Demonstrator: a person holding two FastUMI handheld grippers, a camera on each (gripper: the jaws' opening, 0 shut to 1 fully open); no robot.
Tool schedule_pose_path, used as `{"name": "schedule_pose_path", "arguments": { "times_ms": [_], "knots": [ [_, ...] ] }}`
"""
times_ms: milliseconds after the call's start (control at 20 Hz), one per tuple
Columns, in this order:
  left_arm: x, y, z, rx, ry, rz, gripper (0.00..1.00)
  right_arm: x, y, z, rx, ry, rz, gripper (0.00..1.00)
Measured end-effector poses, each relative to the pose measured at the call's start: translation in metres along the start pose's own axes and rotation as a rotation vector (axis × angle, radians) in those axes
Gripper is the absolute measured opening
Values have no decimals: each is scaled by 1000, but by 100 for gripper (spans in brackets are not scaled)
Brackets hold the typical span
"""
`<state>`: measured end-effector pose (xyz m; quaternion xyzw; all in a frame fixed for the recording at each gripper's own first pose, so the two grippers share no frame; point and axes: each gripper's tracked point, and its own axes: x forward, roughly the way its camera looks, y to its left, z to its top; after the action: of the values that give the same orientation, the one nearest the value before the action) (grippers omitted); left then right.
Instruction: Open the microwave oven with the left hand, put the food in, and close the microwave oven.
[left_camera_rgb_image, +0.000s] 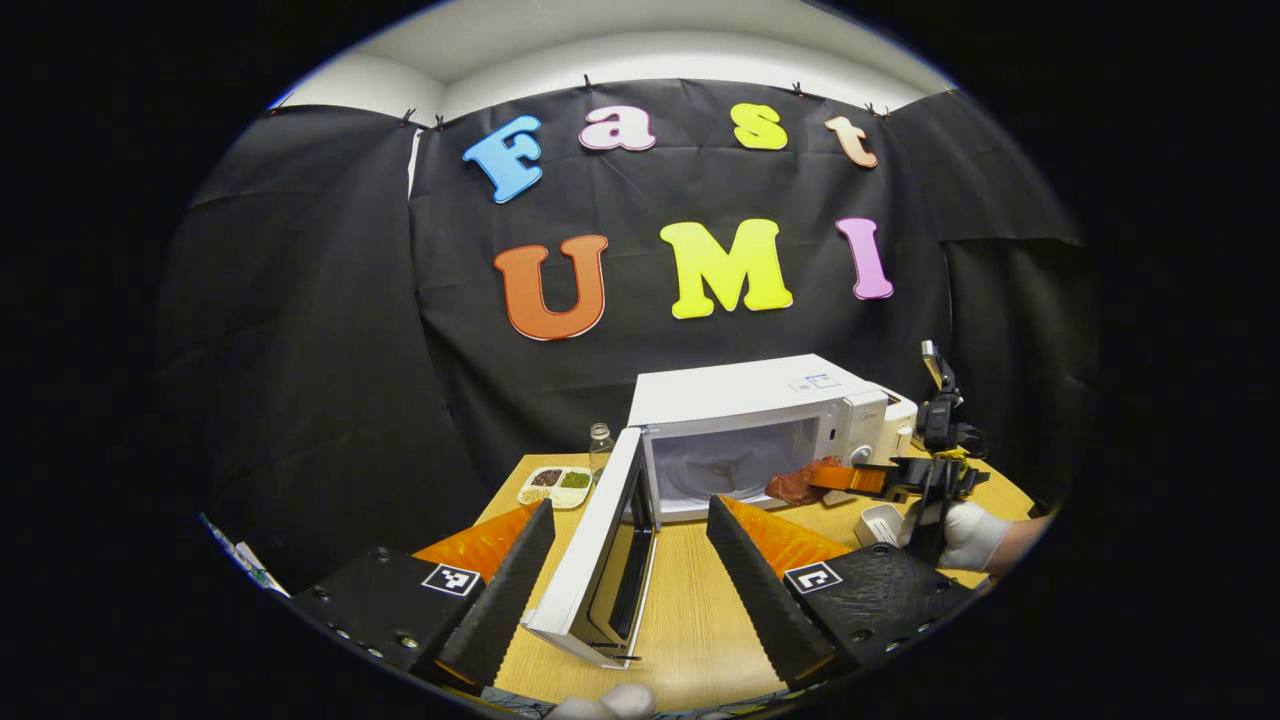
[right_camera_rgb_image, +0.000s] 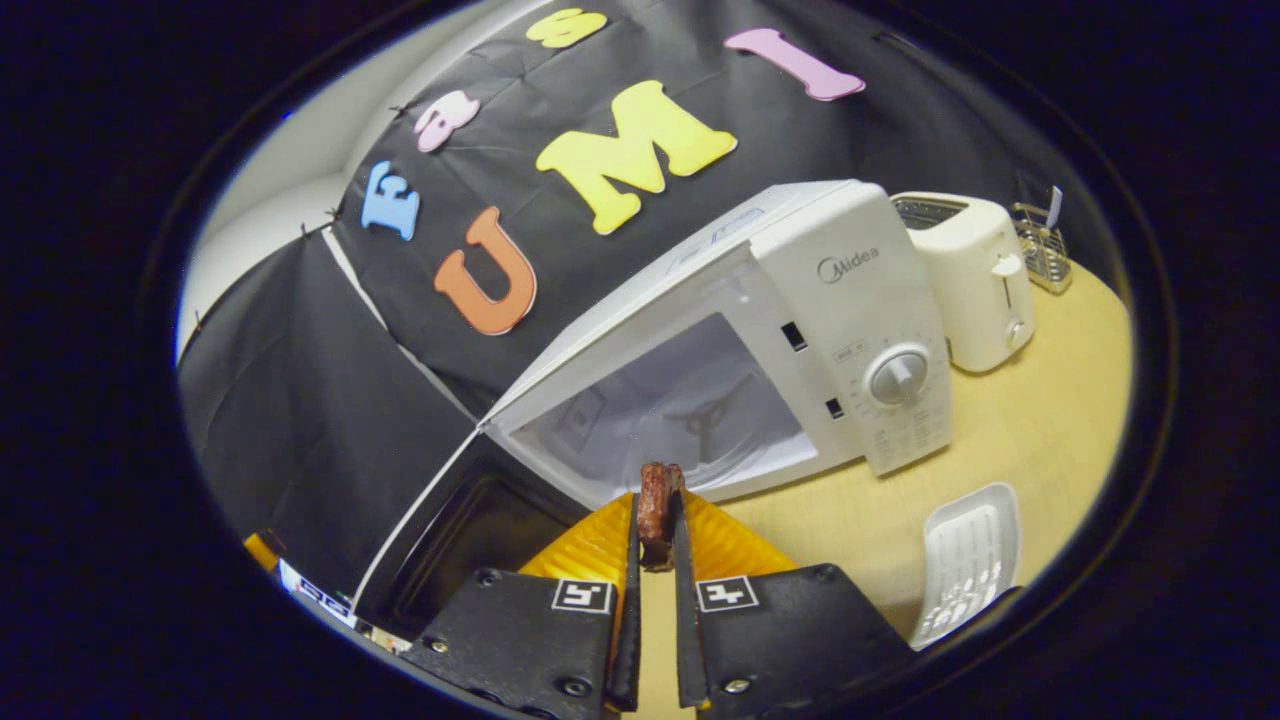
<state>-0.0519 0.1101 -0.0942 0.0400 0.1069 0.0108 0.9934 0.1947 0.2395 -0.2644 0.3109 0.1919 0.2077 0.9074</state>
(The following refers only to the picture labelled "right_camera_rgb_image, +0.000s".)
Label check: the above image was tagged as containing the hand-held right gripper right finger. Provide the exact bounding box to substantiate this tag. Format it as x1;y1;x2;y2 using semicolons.
670;488;917;713

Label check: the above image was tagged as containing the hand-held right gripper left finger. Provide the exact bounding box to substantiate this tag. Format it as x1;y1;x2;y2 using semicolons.
398;490;643;720

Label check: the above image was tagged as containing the brown meat piece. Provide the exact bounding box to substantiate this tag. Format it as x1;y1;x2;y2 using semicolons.
637;462;687;571

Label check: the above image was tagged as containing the white microwave oven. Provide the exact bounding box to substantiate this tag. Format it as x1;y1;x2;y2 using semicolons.
350;180;956;641

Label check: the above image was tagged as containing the white ribbed tray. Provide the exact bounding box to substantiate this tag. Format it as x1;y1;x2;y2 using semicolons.
908;483;1023;651

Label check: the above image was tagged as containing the cream toaster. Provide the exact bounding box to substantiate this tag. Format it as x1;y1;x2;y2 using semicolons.
890;192;1037;374

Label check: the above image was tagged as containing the metal wire holder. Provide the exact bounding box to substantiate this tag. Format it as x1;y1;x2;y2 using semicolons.
1010;200;1073;295

